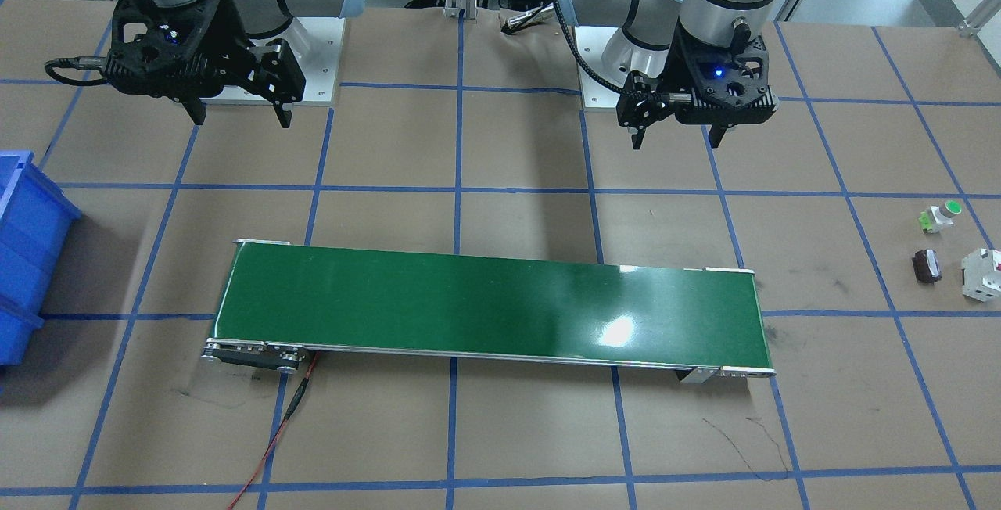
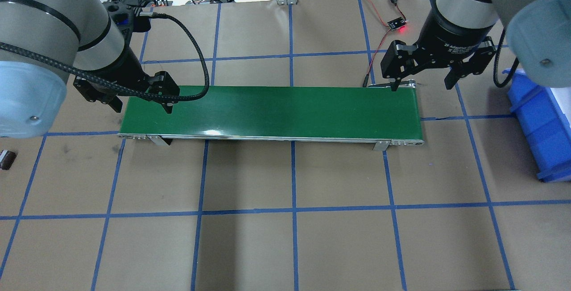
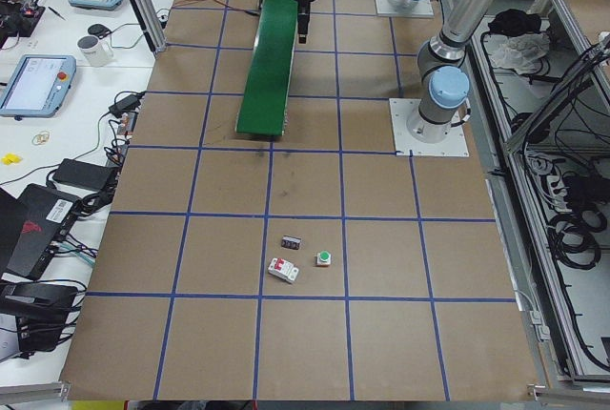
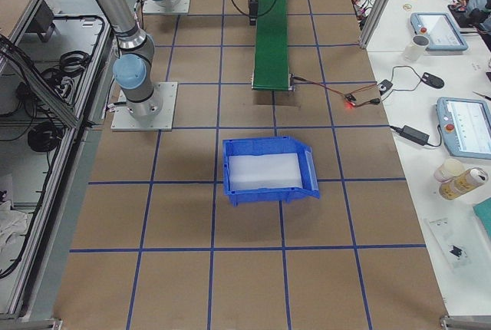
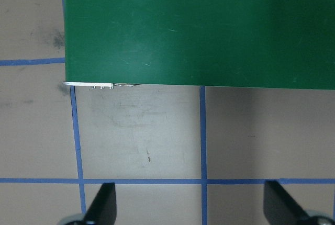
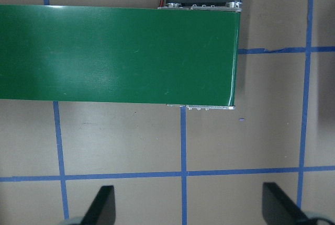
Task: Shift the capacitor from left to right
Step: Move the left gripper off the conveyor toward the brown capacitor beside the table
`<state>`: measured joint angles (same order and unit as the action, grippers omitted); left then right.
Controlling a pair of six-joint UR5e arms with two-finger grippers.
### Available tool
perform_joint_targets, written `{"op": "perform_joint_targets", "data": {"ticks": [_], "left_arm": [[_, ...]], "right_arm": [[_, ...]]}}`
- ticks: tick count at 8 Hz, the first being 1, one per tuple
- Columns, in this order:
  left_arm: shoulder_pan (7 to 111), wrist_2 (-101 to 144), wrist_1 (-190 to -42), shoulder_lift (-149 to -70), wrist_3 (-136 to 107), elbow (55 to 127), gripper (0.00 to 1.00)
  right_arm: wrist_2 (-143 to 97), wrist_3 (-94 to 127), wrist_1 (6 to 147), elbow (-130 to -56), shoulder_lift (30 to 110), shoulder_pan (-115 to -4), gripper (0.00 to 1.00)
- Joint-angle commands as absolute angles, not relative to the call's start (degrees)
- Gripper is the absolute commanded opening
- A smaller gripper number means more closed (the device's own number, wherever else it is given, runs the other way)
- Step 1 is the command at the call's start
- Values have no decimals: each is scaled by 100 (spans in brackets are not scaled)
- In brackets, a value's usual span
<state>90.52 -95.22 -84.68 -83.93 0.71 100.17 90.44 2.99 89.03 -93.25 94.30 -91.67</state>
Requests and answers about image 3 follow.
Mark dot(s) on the white red circuit breaker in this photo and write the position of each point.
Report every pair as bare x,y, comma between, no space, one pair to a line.
283,269

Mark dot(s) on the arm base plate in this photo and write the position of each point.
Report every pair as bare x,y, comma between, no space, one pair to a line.
414,136
405,8

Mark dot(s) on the near teach pendant tablet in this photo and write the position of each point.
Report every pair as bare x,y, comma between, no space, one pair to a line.
38,86

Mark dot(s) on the white mug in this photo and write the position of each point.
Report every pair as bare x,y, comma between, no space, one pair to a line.
97,52

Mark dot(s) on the black power brick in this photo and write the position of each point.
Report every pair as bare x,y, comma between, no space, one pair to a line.
84,175

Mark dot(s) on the green conveyor belt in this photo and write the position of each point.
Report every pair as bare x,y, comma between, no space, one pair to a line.
264,103

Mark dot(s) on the green push button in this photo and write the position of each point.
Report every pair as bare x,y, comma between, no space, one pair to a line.
323,259

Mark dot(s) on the black laptop computer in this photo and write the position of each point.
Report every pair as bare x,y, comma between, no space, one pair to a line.
31,225

